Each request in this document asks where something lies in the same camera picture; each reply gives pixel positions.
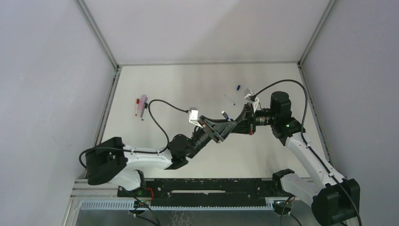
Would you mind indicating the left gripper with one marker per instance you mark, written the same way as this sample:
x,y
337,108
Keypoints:
x,y
211,131

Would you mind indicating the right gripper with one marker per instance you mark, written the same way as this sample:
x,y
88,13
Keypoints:
x,y
248,117

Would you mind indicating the grey pen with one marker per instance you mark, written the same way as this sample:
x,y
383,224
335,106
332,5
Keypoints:
x,y
143,110

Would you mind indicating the pink highlighter pen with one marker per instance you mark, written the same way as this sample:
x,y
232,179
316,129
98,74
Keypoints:
x,y
142,102

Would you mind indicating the white pen red end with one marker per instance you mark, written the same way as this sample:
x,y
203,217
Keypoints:
x,y
136,109

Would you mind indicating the white pen blue end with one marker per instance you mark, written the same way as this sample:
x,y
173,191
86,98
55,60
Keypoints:
x,y
225,115

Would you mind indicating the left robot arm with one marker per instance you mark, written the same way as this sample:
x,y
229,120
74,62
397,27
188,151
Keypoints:
x,y
114,162

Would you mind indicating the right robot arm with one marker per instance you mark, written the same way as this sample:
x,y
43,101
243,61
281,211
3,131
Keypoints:
x,y
332,197

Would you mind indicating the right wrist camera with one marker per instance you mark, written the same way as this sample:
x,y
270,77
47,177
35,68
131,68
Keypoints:
x,y
249,95

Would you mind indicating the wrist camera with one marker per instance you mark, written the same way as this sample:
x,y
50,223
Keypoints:
x,y
193,116
249,95

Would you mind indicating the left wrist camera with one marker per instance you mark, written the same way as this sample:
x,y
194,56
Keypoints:
x,y
193,116

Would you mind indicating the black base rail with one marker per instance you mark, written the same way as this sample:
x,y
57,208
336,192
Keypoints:
x,y
207,192

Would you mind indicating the aluminium frame rails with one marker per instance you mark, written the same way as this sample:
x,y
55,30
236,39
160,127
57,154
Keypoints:
x,y
100,205

